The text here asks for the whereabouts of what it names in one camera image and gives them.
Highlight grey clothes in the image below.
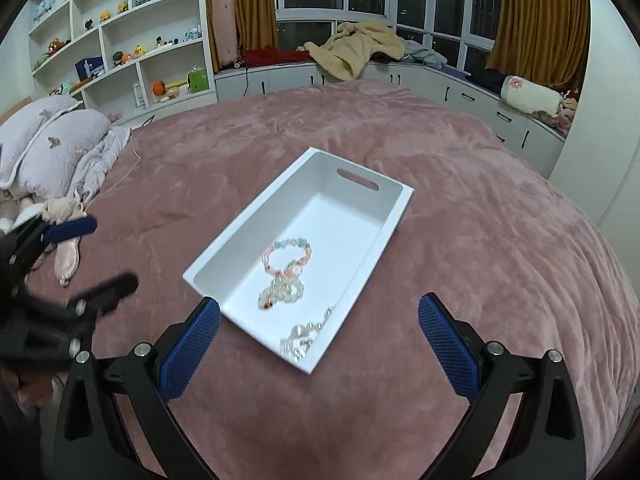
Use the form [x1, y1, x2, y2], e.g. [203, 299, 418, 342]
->
[370, 39, 451, 68]

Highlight pearl bracelet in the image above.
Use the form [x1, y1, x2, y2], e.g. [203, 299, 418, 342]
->
[279, 307, 336, 361]

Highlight person's left forearm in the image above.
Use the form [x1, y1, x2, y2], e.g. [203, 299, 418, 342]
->
[0, 395, 56, 480]

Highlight pink satin eye mask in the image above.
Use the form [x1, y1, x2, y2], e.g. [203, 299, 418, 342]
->
[54, 237, 81, 287]

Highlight lilac pillow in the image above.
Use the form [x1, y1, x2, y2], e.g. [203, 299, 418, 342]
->
[0, 94, 83, 133]
[0, 109, 112, 198]

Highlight white bookshelf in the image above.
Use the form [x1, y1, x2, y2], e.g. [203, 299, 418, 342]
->
[27, 0, 218, 123]

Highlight pink air purifier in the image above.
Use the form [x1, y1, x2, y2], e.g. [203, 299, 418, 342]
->
[211, 0, 241, 72]

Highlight white window seat cabinet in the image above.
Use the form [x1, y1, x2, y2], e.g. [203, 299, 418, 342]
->
[214, 57, 568, 176]

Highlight floral white pillow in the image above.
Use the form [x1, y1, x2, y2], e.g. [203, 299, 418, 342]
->
[501, 75, 563, 116]

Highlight yellow duck figures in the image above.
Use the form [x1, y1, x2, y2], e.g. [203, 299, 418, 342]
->
[112, 45, 148, 66]

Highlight white cable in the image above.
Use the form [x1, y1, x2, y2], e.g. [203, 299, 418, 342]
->
[127, 127, 143, 181]

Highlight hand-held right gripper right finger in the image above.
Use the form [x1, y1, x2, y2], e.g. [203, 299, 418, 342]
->
[417, 292, 587, 480]

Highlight red cloth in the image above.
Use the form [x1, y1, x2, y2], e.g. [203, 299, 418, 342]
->
[240, 45, 316, 67]

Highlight person's left hand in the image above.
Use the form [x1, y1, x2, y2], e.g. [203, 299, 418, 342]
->
[0, 367, 66, 411]

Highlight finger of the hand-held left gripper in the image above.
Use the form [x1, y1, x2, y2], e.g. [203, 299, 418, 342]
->
[7, 216, 98, 286]
[20, 274, 140, 356]

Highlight silver crystal bracelet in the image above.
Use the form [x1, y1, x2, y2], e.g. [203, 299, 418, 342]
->
[256, 272, 306, 311]

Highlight beige rabbit plush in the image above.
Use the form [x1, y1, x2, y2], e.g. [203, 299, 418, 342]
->
[40, 197, 88, 223]

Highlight pink bed blanket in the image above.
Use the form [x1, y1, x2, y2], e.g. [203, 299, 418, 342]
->
[22, 79, 638, 480]

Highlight colorful beaded bracelet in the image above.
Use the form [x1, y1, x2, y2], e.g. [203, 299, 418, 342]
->
[261, 236, 313, 277]

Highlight dark blue box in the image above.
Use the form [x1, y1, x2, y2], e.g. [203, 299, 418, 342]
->
[75, 56, 107, 81]

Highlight beige fleece blanket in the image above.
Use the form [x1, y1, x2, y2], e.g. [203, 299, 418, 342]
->
[305, 20, 406, 81]

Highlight brown plush toy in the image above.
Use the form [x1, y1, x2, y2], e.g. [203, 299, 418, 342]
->
[530, 87, 581, 128]

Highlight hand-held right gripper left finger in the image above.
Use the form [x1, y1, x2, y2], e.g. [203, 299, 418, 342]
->
[52, 296, 222, 480]

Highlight white storage box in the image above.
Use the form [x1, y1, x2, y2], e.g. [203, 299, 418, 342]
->
[182, 146, 416, 375]

